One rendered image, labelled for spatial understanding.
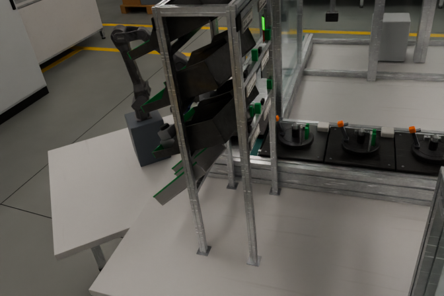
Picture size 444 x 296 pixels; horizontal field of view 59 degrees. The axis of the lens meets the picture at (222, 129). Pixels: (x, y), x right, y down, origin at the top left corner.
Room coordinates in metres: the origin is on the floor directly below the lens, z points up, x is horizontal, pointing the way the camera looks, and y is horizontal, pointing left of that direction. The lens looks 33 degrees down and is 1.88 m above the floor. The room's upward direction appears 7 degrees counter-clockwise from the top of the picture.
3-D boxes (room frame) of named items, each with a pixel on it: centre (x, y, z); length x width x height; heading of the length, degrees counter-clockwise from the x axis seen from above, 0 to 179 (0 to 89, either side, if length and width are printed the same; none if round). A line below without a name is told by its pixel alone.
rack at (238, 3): (0.99, -0.03, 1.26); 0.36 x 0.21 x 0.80; 158
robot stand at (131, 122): (1.46, 0.33, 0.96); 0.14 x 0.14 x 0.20; 19
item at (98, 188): (1.41, 0.31, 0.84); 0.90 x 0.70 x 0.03; 109
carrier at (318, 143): (1.28, -0.29, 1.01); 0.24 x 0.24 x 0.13; 68
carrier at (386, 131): (1.19, -0.52, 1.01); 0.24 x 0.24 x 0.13; 68
